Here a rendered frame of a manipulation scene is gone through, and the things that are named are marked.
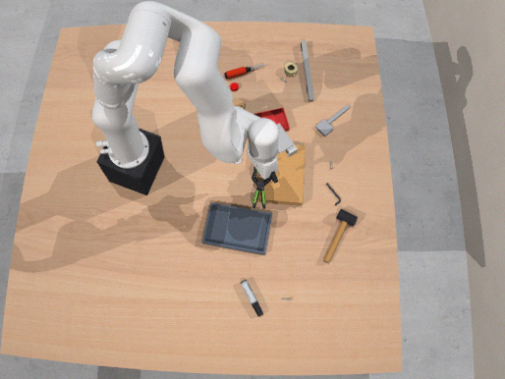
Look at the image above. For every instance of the red rectangular tray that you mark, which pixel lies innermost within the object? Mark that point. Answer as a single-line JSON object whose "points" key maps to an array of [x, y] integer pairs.
{"points": [[277, 116]]}

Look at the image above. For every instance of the black-headed mallet with wooden handle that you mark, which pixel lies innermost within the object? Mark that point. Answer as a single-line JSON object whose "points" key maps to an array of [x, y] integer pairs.
{"points": [[347, 219]]}

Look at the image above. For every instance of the light brown wooden board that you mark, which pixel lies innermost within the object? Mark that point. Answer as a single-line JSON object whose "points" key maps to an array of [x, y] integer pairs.
{"points": [[290, 175]]}

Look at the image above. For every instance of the white marker with black cap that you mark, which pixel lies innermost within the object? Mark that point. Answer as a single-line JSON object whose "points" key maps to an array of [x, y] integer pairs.
{"points": [[251, 297]]}

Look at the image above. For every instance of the small wooden block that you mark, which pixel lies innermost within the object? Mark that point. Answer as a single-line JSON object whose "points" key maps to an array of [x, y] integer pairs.
{"points": [[239, 103]]}

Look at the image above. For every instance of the beige cylindrical collar with hole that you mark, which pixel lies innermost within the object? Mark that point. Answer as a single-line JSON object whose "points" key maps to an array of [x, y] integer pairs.
{"points": [[290, 66]]}

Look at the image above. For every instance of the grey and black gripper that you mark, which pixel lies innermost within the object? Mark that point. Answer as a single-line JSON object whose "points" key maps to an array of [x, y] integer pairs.
{"points": [[267, 169]]}

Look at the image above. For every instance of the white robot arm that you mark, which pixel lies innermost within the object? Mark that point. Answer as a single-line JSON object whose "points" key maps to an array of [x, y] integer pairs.
{"points": [[223, 128]]}

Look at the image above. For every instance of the red-handled screwdriver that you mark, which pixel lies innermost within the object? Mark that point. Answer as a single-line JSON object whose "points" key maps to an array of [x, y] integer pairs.
{"points": [[239, 71]]}

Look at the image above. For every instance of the long grey metal bar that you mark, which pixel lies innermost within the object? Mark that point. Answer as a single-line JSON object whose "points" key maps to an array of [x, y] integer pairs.
{"points": [[307, 69]]}

